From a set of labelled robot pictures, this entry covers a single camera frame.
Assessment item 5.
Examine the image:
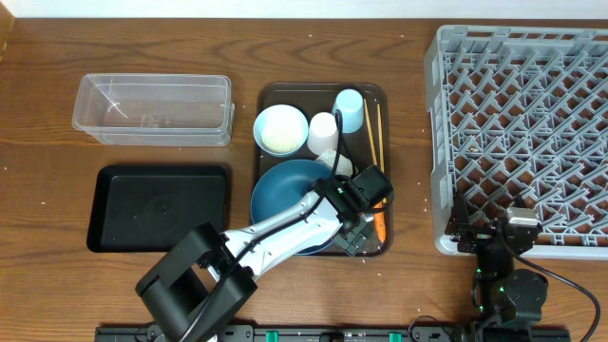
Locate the light blue cup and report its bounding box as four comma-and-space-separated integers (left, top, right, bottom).
332, 89, 364, 134

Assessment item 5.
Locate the grey dishwasher rack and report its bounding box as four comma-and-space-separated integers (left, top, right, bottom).
424, 25, 607, 260

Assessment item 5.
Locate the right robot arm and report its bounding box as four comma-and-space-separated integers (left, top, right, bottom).
446, 194, 548, 342

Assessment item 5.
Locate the crumpled foil wrapper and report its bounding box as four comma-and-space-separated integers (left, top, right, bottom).
315, 149, 354, 177

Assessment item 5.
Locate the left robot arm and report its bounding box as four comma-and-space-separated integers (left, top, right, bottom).
136, 175, 393, 341

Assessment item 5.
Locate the wooden chopstick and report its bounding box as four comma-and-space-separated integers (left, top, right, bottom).
376, 104, 385, 173
363, 98, 378, 166

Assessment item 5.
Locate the orange carrot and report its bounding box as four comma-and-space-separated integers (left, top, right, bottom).
373, 202, 387, 243

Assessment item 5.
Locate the dark brown serving tray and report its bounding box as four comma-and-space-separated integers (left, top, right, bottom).
252, 83, 390, 194

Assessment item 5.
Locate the dark blue plate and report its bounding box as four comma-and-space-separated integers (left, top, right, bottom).
250, 160, 331, 256

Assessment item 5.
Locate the pink cup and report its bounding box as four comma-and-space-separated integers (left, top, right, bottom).
307, 112, 338, 155

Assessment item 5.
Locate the light blue bowl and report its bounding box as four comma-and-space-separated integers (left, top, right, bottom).
253, 104, 309, 158

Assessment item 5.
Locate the black waste tray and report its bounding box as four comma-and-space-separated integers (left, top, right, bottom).
86, 164, 230, 253

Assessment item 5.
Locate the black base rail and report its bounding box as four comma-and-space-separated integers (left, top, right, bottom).
94, 322, 571, 342

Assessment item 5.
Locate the clear plastic bin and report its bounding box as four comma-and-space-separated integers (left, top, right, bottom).
72, 73, 235, 147

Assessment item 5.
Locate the pile of white rice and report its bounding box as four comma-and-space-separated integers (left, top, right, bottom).
261, 122, 304, 154

